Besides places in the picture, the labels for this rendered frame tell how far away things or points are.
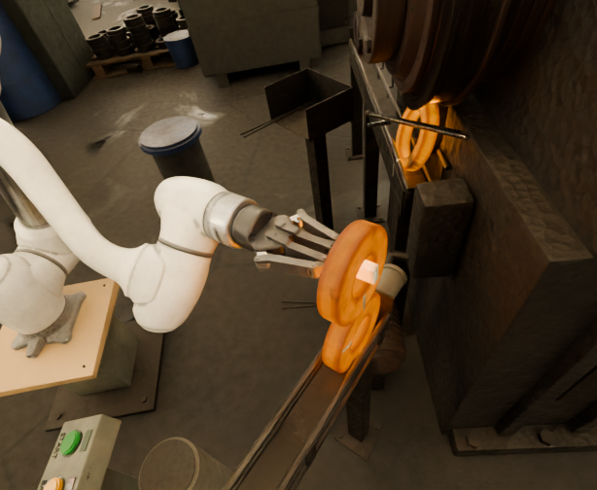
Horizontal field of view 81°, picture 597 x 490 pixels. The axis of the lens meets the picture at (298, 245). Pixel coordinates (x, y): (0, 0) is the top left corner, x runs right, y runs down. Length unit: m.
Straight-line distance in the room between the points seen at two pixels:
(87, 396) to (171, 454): 0.85
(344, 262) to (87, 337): 0.99
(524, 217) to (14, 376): 1.33
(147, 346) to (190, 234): 1.04
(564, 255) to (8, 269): 1.22
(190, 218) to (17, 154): 0.29
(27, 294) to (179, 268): 0.65
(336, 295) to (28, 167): 0.55
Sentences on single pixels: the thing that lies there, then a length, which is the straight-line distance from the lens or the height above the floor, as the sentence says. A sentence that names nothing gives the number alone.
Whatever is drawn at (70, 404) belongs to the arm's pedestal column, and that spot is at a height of 0.02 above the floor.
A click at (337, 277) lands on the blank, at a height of 0.92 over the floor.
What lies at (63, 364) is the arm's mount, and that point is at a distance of 1.29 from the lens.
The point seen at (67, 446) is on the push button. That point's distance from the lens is 0.85.
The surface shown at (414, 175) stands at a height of 0.66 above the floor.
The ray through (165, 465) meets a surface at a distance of 0.85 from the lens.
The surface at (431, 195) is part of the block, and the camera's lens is 0.74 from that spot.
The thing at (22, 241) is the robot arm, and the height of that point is 0.64.
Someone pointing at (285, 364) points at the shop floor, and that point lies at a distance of 1.41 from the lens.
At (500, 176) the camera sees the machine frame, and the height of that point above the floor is 0.87.
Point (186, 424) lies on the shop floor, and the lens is 1.44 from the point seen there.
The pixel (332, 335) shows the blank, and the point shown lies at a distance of 0.58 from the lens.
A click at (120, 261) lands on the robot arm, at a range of 0.69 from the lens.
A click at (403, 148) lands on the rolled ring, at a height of 0.70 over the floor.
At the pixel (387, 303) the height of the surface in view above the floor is 0.70.
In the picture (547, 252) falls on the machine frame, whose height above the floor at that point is 0.87.
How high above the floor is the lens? 1.28
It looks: 47 degrees down
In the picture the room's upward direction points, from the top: 11 degrees counter-clockwise
